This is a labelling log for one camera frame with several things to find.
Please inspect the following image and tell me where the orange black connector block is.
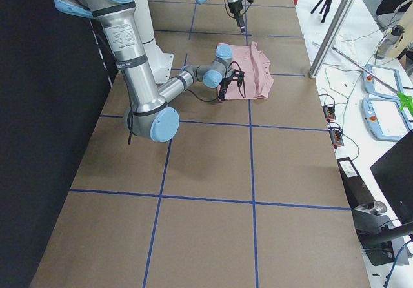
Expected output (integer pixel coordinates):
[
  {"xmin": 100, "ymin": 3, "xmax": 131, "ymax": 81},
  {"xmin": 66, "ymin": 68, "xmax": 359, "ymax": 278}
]
[
  {"xmin": 329, "ymin": 128, "xmax": 344, "ymax": 149},
  {"xmin": 322, "ymin": 105, "xmax": 336, "ymax": 121}
]

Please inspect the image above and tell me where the green plastic clamp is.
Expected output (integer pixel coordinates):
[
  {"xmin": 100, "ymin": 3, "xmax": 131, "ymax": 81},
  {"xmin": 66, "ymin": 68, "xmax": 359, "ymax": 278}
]
[{"xmin": 397, "ymin": 92, "xmax": 413, "ymax": 115}]

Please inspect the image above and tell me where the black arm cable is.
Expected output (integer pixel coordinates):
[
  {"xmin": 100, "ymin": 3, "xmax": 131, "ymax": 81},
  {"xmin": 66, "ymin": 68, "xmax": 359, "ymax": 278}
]
[{"xmin": 127, "ymin": 54, "xmax": 248, "ymax": 145}]

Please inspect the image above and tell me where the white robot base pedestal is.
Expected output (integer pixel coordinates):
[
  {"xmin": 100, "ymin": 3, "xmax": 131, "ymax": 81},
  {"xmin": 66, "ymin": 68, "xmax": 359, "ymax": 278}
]
[{"xmin": 134, "ymin": 0, "xmax": 174, "ymax": 84}]

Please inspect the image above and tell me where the grey metal clamp stand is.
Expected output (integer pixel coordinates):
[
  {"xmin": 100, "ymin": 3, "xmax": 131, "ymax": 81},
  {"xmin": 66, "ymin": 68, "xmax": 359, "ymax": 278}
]
[{"xmin": 352, "ymin": 201, "xmax": 412, "ymax": 266}]

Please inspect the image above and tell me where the aluminium frame post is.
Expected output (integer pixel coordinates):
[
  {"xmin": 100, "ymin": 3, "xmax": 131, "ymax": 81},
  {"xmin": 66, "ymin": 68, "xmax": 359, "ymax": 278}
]
[{"xmin": 309, "ymin": 0, "xmax": 355, "ymax": 79}]

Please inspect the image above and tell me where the upper orange black connector block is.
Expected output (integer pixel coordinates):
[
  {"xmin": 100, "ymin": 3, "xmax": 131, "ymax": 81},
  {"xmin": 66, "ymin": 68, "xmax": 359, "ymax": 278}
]
[{"xmin": 322, "ymin": 105, "xmax": 336, "ymax": 121}]

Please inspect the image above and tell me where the black box with white label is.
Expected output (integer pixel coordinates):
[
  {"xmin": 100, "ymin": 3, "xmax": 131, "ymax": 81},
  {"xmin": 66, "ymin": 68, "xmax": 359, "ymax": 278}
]
[{"xmin": 337, "ymin": 157, "xmax": 375, "ymax": 209}]

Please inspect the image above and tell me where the lower blue teach pendant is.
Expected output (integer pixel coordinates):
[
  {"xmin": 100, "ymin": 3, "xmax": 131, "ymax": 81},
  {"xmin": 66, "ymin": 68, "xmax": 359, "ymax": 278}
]
[{"xmin": 361, "ymin": 98, "xmax": 412, "ymax": 142}]

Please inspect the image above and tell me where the green wire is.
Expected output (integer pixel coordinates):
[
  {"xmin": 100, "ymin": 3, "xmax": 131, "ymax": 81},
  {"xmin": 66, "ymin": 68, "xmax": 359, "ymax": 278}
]
[{"xmin": 317, "ymin": 65, "xmax": 364, "ymax": 130}]

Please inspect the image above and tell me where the blue teach pendant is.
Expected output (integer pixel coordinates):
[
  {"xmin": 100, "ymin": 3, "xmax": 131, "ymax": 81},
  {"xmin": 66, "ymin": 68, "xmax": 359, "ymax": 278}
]
[
  {"xmin": 363, "ymin": 64, "xmax": 404, "ymax": 99},
  {"xmin": 361, "ymin": 98, "xmax": 412, "ymax": 142}
]

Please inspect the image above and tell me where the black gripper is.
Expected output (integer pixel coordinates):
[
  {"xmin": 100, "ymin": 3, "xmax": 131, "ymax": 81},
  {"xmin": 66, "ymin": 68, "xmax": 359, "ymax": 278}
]
[
  {"xmin": 228, "ymin": 0, "xmax": 245, "ymax": 32},
  {"xmin": 218, "ymin": 72, "xmax": 236, "ymax": 102}
]

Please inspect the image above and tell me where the upper blue teach pendant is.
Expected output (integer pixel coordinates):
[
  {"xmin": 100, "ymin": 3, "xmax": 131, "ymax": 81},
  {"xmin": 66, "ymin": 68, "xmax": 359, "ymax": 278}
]
[{"xmin": 363, "ymin": 64, "xmax": 404, "ymax": 99}]

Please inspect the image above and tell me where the pink Snoopy t-shirt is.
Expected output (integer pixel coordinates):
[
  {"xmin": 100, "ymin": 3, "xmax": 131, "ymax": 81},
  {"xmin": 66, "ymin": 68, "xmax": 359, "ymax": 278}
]
[{"xmin": 218, "ymin": 41, "xmax": 274, "ymax": 99}]

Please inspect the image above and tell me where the black camera tripod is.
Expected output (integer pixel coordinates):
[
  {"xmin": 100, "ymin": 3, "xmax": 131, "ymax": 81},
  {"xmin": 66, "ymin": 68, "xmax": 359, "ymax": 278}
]
[{"xmin": 310, "ymin": 0, "xmax": 332, "ymax": 23}]

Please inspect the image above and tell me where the lower orange black connector block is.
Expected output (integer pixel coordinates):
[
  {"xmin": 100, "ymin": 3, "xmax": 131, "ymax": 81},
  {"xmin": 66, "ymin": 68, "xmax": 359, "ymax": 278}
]
[{"xmin": 329, "ymin": 128, "xmax": 344, "ymax": 149}]

